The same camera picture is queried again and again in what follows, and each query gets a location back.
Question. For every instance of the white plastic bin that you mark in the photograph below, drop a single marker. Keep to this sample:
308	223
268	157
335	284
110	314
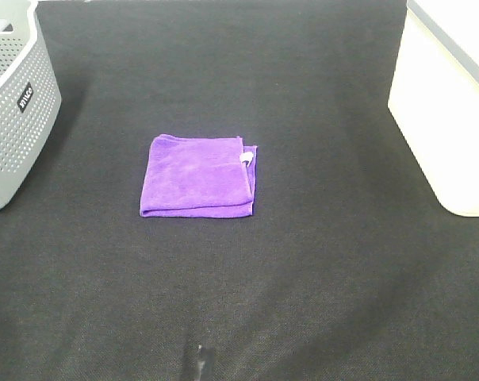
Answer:
434	98

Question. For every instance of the purple microfiber towel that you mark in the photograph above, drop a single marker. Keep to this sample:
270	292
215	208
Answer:
199	177

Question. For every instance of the black fabric table mat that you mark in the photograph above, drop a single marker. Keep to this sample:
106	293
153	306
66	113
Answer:
349	268

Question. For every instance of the grey perforated plastic basket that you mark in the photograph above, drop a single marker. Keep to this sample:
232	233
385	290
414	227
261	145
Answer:
29	94

